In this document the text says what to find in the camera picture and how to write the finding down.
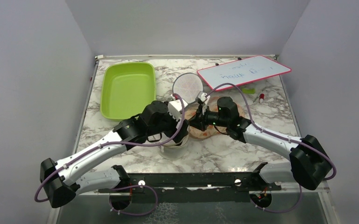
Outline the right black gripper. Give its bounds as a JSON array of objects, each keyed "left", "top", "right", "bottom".
[{"left": 188, "top": 104, "right": 229, "bottom": 132}]

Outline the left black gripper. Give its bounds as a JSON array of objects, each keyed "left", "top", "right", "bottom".
[{"left": 148, "top": 108, "right": 188, "bottom": 142}]

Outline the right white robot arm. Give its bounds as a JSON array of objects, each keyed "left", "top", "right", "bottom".
[{"left": 189, "top": 97, "right": 333, "bottom": 190}]

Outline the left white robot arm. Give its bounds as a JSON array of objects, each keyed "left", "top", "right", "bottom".
[{"left": 34, "top": 94, "right": 188, "bottom": 208}]

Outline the floral fabric pouch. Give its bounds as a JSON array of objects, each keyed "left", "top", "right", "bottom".
[{"left": 185, "top": 103, "right": 246, "bottom": 140}]

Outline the green plastic tray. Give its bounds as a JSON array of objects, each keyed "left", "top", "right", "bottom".
[{"left": 100, "top": 62, "right": 156, "bottom": 120}]

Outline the green eraser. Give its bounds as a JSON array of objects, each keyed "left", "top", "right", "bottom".
[{"left": 241, "top": 88, "right": 256, "bottom": 94}]

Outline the pink framed whiteboard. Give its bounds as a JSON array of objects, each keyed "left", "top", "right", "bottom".
[{"left": 197, "top": 56, "right": 292, "bottom": 91}]

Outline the red capped marker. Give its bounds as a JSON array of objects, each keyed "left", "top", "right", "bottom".
[{"left": 254, "top": 93, "right": 265, "bottom": 103}]

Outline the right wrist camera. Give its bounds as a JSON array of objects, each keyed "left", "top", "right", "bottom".
[{"left": 196, "top": 91, "right": 210, "bottom": 115}]

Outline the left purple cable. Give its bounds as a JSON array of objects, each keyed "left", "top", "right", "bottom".
[{"left": 34, "top": 93, "right": 187, "bottom": 203}]

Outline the purple cable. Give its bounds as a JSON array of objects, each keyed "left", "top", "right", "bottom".
[
  {"left": 205, "top": 83, "right": 337, "bottom": 181},
  {"left": 34, "top": 93, "right": 187, "bottom": 203}
]

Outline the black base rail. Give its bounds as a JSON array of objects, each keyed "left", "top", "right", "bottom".
[{"left": 98, "top": 172, "right": 281, "bottom": 203}]

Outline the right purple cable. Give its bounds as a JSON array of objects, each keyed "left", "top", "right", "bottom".
[{"left": 205, "top": 83, "right": 337, "bottom": 181}]

